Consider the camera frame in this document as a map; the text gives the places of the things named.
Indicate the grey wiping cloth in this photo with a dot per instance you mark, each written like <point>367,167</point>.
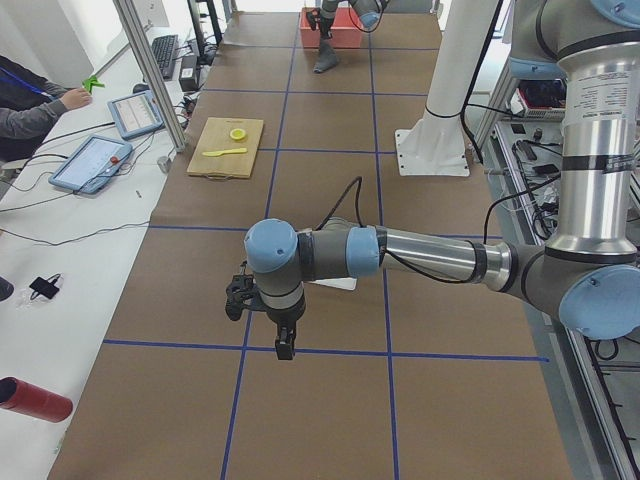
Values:
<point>327,57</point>

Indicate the blue teach pendant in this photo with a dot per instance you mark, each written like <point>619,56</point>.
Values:
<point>92,165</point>
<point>135,115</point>

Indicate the bamboo cutting board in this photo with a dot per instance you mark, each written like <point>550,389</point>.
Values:
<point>215,136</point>

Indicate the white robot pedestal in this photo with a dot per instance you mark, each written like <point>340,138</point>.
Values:
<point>435,145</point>

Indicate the near blue teach pendant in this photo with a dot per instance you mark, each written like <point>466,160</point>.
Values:
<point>92,165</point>

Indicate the yellow lemon slice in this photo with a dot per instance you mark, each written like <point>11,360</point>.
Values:
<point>237,134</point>

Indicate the black keyboard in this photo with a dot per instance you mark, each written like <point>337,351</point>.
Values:
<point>164,50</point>

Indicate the red cylinder bottle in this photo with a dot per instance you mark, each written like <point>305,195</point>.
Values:
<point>24,398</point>

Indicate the pink plastic bin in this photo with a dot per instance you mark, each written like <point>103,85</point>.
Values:
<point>345,30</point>

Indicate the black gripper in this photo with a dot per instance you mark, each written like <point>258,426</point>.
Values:
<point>328,23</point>
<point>284,320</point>

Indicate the yellow plastic knife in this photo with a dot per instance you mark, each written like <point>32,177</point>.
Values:
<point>218,153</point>

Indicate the far blue teach pendant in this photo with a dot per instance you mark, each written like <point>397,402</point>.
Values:
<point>135,115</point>

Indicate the aluminium frame post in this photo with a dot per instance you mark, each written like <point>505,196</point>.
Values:
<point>138,41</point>

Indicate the seated person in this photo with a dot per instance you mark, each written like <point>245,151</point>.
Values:
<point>31,105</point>

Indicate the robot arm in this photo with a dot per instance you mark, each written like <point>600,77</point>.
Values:
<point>369,13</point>
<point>584,275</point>

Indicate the white rectangular tray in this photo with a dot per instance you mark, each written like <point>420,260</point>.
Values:
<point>348,283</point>

